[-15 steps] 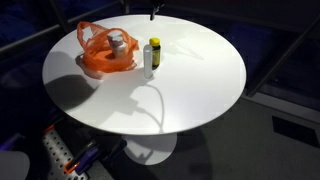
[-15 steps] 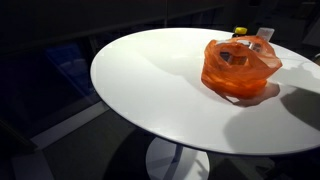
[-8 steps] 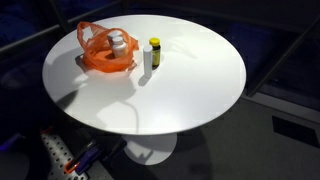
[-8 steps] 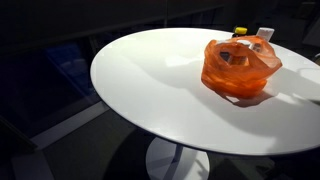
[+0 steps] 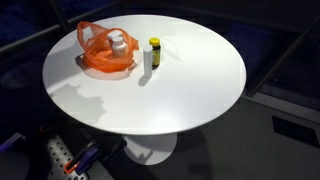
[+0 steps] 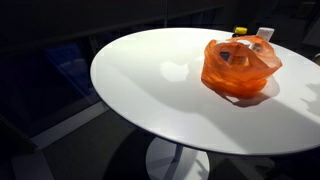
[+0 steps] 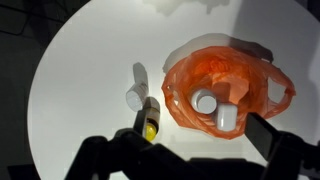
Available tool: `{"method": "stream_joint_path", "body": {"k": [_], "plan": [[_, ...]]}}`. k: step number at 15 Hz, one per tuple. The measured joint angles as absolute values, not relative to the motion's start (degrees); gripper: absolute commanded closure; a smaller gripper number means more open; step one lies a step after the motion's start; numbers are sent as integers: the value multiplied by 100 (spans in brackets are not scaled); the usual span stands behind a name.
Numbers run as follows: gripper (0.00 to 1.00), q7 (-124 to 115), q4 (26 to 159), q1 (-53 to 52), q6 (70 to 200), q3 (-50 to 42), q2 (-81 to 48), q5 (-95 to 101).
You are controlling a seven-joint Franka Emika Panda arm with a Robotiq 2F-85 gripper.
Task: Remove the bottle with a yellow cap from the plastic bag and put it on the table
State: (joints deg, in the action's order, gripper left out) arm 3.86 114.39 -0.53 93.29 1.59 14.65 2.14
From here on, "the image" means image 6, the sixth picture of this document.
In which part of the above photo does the orange plastic bag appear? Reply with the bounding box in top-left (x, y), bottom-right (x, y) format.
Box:
top-left (200, 35), bottom-right (284, 99)

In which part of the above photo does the white round table base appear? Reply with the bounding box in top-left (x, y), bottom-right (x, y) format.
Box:
top-left (145, 136), bottom-right (211, 180)

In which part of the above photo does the blue chair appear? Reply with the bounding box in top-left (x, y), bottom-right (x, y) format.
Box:
top-left (45, 42), bottom-right (96, 98)

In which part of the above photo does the yellow small object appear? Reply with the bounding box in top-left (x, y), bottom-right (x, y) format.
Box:
top-left (231, 26), bottom-right (249, 39)

